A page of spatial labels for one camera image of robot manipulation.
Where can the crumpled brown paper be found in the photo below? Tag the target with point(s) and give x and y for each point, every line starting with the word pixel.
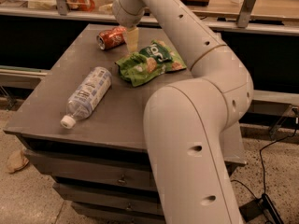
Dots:
pixel 16 161

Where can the bottom grey drawer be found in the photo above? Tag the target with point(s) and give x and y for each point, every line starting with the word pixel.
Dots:
pixel 91 210

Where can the black power strip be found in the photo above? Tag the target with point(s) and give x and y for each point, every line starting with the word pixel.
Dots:
pixel 267 203

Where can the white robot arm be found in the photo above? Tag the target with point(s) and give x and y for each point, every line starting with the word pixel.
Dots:
pixel 186 122

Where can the green chip bag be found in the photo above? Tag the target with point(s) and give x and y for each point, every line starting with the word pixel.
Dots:
pixel 143 66

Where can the middle grey drawer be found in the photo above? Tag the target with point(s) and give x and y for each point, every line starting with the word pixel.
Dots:
pixel 116 197

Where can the grey drawer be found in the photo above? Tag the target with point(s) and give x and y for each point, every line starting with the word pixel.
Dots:
pixel 116 197
pixel 91 210
pixel 84 168

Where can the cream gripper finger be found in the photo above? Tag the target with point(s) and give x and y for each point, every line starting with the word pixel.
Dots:
pixel 131 36

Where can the grey drawer cabinet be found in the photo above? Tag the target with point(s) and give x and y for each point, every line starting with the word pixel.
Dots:
pixel 114 131

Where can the red coke can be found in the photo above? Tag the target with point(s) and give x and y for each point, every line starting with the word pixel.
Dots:
pixel 111 38

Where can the long grey counter shelf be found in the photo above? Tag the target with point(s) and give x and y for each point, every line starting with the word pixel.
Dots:
pixel 279 17

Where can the top grey drawer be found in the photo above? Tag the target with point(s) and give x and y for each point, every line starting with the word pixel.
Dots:
pixel 84 168

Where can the clear plastic water bottle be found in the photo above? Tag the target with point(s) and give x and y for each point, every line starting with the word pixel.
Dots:
pixel 87 96

